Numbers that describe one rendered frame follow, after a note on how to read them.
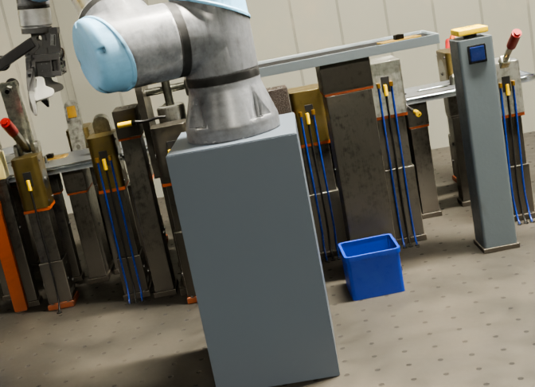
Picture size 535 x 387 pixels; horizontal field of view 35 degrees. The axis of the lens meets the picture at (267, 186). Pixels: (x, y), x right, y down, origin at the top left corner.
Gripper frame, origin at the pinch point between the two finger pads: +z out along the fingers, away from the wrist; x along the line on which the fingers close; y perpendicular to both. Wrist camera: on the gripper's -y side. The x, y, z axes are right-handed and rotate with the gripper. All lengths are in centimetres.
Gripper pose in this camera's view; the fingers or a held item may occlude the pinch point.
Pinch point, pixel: (39, 111)
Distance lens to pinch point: 215.4
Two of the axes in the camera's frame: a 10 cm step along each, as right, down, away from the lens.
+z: 0.8, 9.7, 2.3
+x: -0.5, -2.3, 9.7
